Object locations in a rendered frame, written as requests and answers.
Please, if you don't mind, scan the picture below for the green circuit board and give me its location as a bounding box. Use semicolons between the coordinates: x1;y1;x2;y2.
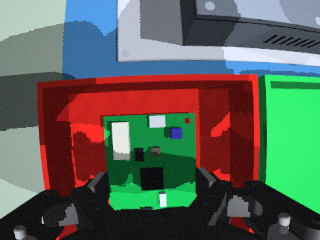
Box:
103;113;196;210

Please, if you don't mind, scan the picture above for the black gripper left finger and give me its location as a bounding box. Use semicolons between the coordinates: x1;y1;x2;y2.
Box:
0;172;130;240

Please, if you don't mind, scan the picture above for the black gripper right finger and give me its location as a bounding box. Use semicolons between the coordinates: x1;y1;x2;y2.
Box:
173;167;320;240

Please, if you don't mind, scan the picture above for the red bin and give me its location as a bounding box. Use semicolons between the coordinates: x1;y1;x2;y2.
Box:
37;74;259;196

